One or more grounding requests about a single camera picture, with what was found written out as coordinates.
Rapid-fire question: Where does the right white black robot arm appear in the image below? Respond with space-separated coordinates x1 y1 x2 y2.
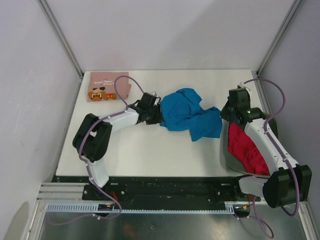
221 87 312 208

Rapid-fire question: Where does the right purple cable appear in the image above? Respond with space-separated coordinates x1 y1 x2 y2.
243 78 302 238

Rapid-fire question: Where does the aluminium frame post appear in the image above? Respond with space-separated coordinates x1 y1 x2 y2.
256 0 305 77
37 0 84 79

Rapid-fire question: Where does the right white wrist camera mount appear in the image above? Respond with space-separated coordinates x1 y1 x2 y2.
238 81 251 92

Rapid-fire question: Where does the purple cable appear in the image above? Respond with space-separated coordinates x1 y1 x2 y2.
243 78 302 238
46 75 146 227

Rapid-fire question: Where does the red t shirt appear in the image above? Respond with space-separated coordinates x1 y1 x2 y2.
227 123 270 176

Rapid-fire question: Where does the grey plastic basket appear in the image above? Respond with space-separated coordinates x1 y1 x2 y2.
220 119 270 179

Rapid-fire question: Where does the left aluminium frame post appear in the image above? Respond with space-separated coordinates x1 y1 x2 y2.
37 0 84 79

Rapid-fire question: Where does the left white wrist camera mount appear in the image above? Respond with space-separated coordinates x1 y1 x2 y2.
150 91 158 97

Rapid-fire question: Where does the folded pink printed t shirt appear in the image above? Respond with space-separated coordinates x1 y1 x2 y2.
87 71 131 102

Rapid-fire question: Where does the right aluminium frame post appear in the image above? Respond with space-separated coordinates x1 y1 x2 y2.
256 0 305 77

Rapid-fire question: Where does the blue t shirt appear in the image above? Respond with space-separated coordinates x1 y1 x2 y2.
160 88 223 142

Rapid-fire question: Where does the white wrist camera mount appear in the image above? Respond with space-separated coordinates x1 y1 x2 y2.
238 81 251 92
150 91 158 97

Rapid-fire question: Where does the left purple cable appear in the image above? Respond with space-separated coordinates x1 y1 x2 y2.
46 75 146 227

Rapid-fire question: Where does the aluminium extrusion rail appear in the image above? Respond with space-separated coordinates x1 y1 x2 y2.
36 182 86 202

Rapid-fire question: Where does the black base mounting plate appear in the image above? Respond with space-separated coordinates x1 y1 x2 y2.
51 176 261 211

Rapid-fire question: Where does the white slotted cable duct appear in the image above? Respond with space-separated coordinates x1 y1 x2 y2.
45 201 261 215

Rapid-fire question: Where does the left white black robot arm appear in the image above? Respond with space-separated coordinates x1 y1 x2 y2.
72 92 163 200

